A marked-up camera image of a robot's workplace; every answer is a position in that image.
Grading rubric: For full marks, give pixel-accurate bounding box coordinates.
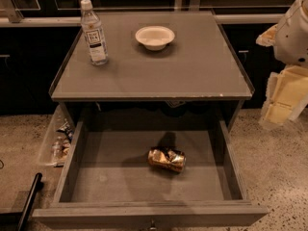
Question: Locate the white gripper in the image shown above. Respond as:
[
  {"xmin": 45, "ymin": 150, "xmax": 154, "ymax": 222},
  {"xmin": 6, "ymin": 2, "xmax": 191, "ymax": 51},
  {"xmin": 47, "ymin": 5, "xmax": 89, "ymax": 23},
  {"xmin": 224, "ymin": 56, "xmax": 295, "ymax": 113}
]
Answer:
[{"xmin": 256, "ymin": 0, "xmax": 308, "ymax": 130}]

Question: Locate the crushed orange soda can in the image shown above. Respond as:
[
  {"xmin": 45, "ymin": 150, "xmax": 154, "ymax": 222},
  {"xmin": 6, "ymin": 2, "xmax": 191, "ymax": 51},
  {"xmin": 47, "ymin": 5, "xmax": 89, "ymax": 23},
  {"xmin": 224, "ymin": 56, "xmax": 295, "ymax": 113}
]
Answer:
[{"xmin": 147, "ymin": 146, "xmax": 186, "ymax": 173}]

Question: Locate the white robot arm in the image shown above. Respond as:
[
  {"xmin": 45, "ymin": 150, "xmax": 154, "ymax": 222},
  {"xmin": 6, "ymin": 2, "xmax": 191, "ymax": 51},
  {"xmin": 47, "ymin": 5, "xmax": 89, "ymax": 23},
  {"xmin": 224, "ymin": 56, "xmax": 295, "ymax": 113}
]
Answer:
[{"xmin": 256, "ymin": 0, "xmax": 308, "ymax": 130}]

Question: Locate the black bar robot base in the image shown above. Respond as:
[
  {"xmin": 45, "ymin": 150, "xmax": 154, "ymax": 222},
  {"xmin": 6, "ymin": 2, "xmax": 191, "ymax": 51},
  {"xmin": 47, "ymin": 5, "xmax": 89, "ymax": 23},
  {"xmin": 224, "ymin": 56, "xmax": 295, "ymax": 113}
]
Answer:
[{"xmin": 0, "ymin": 172, "xmax": 43, "ymax": 231}]

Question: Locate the grey cabinet with counter top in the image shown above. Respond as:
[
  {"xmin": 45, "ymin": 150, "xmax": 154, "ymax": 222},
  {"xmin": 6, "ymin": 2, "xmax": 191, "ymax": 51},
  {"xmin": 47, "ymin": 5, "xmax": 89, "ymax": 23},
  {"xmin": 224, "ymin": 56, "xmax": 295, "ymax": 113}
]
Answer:
[{"xmin": 48, "ymin": 11, "xmax": 256, "ymax": 133}]

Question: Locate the open grey top drawer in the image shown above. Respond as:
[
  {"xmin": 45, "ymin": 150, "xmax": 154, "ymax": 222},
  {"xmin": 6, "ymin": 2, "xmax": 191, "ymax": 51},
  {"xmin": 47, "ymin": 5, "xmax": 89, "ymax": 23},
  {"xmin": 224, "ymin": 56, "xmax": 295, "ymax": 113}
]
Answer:
[{"xmin": 33, "ymin": 110, "xmax": 268, "ymax": 229}]

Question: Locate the white paper bowl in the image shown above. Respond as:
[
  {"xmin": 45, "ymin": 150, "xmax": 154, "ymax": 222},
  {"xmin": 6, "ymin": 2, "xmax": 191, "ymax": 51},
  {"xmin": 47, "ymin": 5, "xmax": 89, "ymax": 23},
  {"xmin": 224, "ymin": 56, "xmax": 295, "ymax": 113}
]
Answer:
[{"xmin": 135, "ymin": 26, "xmax": 175, "ymax": 51}]

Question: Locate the clear plastic tea bottle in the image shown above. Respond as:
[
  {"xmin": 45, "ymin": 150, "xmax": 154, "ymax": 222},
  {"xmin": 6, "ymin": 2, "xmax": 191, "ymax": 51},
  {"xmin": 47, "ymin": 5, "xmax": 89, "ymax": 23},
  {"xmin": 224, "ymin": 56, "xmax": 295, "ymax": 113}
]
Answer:
[{"xmin": 81, "ymin": 0, "xmax": 108, "ymax": 65}]

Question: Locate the clear plastic bin with snacks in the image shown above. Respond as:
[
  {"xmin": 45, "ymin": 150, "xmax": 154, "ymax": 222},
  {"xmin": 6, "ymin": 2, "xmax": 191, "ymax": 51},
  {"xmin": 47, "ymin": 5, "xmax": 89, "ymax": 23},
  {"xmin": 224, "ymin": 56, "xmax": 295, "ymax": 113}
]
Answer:
[{"xmin": 38, "ymin": 106, "xmax": 74, "ymax": 167}]

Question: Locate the metal drawer handle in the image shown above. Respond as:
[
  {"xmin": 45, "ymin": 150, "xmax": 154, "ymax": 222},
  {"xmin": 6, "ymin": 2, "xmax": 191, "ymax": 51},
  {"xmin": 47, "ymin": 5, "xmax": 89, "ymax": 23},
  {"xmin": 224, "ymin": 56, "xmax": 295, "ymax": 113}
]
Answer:
[{"xmin": 148, "ymin": 219, "xmax": 157, "ymax": 231}]

